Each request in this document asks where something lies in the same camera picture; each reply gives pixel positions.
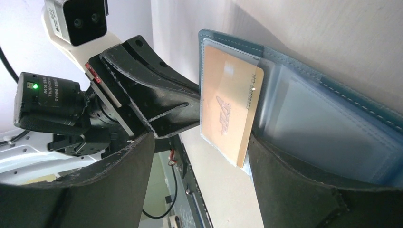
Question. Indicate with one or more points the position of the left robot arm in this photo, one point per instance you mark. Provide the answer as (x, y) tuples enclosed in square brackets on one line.
[(33, 108)]

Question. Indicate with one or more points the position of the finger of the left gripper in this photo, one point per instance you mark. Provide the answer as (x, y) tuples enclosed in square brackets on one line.
[(141, 51), (164, 107)]

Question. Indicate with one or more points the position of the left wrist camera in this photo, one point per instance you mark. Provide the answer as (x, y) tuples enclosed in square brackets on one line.
[(78, 28)]

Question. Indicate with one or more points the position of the blue leather card holder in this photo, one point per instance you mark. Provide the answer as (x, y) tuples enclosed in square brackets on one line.
[(317, 119)]

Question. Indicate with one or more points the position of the gold credit card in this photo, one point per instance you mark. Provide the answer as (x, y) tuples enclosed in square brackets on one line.
[(230, 88)]

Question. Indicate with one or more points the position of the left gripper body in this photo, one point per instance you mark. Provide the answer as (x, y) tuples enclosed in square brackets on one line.
[(98, 119)]

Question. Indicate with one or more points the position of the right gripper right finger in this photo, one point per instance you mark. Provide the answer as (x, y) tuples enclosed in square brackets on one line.
[(294, 194)]

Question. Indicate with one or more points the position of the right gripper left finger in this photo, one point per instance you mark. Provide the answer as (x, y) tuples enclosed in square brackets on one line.
[(109, 193)]

